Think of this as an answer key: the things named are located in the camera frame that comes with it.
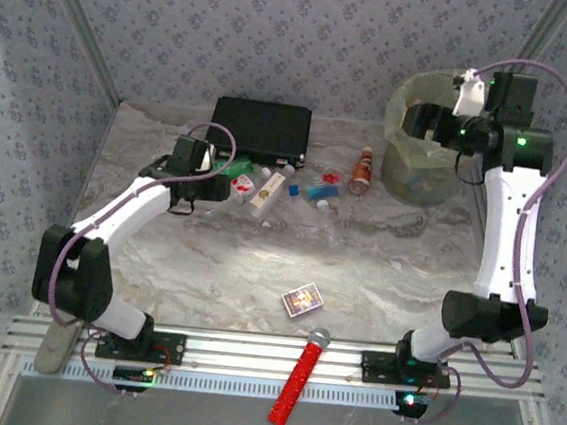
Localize clear bottle red white label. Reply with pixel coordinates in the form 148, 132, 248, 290
202, 162, 273, 222

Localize green plastic bottle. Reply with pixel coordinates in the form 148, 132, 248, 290
215, 154, 259, 181

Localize white bottle gold label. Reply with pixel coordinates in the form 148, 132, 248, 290
248, 161, 297, 223

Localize clear bottle blue red label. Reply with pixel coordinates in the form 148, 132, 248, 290
287, 169, 342, 203

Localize translucent green plastic bin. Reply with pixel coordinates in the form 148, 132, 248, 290
377, 64, 484, 211

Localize black hard case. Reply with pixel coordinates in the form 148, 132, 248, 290
202, 94, 314, 172

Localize orange brown drink bottle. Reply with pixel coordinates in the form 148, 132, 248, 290
348, 145, 377, 197

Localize clear bottle white cap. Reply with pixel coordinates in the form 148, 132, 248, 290
313, 199, 347, 247

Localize purple card box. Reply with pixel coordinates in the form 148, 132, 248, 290
278, 279, 328, 322

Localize small circuit board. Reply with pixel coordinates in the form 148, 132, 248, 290
393, 389, 431, 419
112, 364, 157, 388

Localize red glitter microphone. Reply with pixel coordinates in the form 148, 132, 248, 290
266, 323, 333, 425

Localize grey flat block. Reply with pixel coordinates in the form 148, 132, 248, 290
32, 317, 87, 379

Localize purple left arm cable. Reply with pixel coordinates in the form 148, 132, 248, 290
39, 108, 241, 408

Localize aluminium frame post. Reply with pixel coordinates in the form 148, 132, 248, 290
521, 0, 567, 65
25, 0, 134, 108

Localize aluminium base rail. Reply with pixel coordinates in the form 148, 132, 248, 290
3, 309, 549, 405

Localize slotted white cable duct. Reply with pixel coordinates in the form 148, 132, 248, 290
20, 352, 406, 414

